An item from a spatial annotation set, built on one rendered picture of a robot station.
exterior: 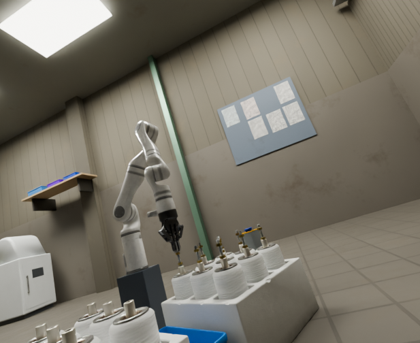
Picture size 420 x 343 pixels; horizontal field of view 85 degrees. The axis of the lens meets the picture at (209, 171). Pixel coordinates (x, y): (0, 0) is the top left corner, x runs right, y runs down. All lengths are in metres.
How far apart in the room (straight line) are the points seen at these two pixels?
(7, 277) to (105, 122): 2.85
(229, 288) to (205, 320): 0.13
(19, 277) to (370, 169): 5.11
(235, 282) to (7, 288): 4.37
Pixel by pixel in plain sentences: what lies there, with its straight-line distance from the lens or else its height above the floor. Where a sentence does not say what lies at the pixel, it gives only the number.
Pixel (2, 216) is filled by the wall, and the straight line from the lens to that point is 6.44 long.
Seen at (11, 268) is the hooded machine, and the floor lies 0.75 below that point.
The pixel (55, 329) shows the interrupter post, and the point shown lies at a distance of 0.67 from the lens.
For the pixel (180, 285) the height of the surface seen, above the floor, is 0.22.
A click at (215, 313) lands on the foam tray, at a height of 0.15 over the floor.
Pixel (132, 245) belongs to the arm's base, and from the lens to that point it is 1.16.
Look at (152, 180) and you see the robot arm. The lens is 0.95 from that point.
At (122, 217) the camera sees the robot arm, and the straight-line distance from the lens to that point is 1.17.
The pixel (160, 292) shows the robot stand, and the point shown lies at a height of 0.18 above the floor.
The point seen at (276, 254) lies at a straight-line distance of 0.92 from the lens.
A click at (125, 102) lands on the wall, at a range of 4.63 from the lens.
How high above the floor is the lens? 0.37
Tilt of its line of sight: 14 degrees up
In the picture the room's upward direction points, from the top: 18 degrees counter-clockwise
